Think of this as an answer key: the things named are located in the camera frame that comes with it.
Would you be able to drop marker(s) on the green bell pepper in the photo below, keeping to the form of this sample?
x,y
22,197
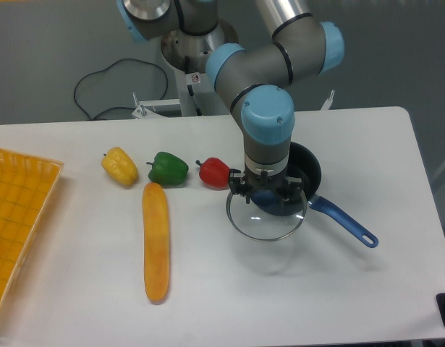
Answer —
x,y
168,170

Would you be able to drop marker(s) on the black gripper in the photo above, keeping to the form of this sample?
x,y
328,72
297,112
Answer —
x,y
288,188

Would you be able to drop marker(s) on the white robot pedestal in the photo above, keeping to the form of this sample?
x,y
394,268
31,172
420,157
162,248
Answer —
x,y
187,55

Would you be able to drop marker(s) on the long orange bread loaf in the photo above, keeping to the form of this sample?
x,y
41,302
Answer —
x,y
156,242

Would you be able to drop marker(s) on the glass lid with blue knob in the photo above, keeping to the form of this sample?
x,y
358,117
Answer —
x,y
266,217

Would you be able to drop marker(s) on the red bell pepper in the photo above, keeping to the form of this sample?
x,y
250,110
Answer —
x,y
213,172

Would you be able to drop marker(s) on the white metal base frame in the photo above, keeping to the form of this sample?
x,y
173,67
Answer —
x,y
156,108

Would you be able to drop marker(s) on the yellow bell pepper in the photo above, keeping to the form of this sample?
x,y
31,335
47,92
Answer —
x,y
120,167

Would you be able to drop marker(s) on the dark saucepan with blue handle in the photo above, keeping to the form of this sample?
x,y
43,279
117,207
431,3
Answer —
x,y
303,164

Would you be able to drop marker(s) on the orange plastic basket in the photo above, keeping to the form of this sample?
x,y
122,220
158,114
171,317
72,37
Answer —
x,y
26,185

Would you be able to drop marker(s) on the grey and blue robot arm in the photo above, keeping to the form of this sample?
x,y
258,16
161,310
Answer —
x,y
214,74

